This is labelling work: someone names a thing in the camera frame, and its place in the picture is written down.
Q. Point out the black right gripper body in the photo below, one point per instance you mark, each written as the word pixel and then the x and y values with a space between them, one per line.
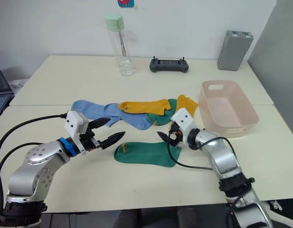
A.
pixel 177 137

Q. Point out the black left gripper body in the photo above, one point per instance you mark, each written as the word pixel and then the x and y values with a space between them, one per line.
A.
pixel 88 142

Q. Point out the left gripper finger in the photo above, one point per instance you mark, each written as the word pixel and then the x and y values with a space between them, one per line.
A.
pixel 113 139
pixel 100 122

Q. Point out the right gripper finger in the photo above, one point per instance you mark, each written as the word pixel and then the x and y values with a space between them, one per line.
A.
pixel 165 137

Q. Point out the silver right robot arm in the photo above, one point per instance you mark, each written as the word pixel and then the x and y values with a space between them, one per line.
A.
pixel 222 156

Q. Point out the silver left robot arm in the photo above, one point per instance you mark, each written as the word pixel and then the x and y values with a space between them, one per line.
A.
pixel 37 154

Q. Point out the pink plastic container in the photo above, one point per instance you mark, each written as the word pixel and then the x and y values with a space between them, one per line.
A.
pixel 228 111

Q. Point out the light blue sock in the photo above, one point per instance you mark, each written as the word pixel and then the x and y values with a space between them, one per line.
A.
pixel 89 109
pixel 134 121

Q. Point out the green sock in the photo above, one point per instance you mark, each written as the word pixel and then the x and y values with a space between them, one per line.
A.
pixel 146 155
pixel 160 118

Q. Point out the mustard yellow sock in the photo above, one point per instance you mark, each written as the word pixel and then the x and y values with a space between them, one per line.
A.
pixel 188 103
pixel 146 106

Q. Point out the dark grey handheld controller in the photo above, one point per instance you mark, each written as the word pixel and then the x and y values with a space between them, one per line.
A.
pixel 169 65

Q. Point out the clear bottle with green lid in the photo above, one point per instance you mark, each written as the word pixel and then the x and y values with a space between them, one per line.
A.
pixel 122 47

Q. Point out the white power strip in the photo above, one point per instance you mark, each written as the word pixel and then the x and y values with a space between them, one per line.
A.
pixel 19 83

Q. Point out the dark laptop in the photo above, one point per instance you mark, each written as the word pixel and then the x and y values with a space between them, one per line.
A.
pixel 0 95

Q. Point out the grey rectangular box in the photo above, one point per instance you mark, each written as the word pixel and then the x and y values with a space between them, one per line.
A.
pixel 233 51

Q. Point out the grey partition panel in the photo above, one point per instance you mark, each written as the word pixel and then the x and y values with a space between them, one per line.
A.
pixel 277 59

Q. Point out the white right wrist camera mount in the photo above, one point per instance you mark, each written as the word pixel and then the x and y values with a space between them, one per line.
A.
pixel 183 117

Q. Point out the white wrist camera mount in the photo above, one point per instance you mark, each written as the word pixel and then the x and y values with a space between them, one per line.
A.
pixel 183 117
pixel 72 123

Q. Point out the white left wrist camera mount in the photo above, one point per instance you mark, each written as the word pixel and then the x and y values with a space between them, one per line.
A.
pixel 72 123

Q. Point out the small white bracket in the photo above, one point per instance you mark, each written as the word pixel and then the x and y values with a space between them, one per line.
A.
pixel 276 205

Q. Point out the red and blue wall sticker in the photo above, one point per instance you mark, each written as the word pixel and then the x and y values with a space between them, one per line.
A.
pixel 125 2

